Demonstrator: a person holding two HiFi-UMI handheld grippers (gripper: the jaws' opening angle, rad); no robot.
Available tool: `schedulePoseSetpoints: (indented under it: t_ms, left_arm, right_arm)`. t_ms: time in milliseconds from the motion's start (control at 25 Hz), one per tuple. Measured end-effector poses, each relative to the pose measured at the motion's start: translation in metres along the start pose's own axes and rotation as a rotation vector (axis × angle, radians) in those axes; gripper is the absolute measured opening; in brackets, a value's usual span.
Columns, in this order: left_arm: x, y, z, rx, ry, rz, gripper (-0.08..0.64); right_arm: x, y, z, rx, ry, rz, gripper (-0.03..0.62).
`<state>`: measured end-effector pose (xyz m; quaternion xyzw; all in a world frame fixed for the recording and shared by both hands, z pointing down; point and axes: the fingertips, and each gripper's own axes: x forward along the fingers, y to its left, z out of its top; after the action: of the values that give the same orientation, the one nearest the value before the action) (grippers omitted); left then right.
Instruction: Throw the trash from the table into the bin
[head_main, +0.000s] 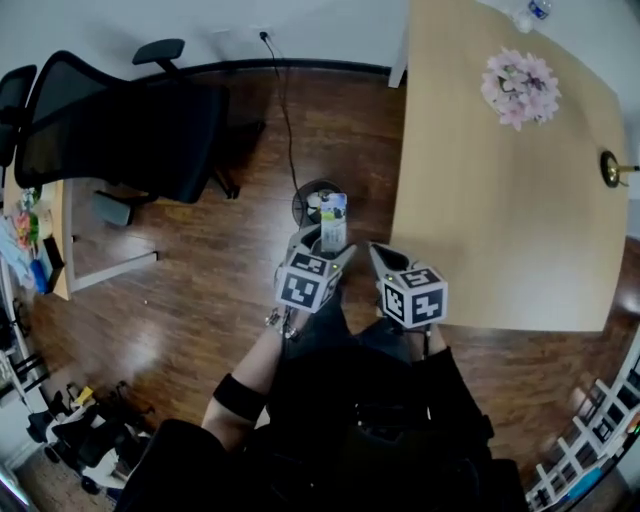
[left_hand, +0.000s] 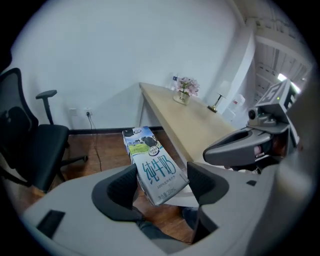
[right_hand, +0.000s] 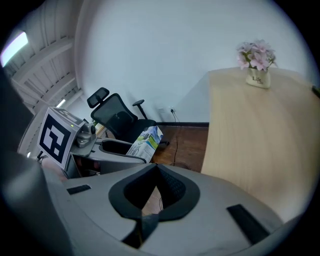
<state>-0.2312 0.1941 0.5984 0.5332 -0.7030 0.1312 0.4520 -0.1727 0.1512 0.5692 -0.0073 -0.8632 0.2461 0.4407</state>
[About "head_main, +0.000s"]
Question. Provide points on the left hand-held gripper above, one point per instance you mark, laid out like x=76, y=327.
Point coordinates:
x=300, y=285

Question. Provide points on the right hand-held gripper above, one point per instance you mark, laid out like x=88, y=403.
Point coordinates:
x=417, y=300

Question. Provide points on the small milk carton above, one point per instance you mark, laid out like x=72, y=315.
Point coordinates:
x=334, y=222

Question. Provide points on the black round trash bin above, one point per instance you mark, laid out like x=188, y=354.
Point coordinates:
x=302, y=205

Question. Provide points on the person's right forearm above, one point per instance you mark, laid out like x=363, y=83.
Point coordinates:
x=434, y=340

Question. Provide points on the person's left forearm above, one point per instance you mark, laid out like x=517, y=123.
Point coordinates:
x=245, y=380

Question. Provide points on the beige wooden table edge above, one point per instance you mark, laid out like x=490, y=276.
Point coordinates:
x=500, y=200

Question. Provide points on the person's black top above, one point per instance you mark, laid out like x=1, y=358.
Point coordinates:
x=350, y=440

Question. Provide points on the pink flowers in white pot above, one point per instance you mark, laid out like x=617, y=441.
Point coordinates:
x=520, y=87

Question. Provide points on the black office chair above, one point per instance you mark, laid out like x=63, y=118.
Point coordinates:
x=125, y=135

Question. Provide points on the white shade brass table lamp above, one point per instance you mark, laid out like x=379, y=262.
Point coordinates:
x=612, y=170

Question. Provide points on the small white-legged desk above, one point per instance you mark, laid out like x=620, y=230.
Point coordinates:
x=65, y=240

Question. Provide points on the white shelf rack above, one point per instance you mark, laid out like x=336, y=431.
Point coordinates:
x=590, y=435

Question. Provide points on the clear plastic water bottle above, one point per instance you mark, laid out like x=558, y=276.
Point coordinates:
x=531, y=11

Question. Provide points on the pile of colourful desk clutter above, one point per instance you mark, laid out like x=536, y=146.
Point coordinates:
x=25, y=235

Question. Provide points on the white table frame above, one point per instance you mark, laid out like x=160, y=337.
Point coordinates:
x=398, y=55

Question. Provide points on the white wall socket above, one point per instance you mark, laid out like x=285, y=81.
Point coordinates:
x=222, y=36
x=265, y=32

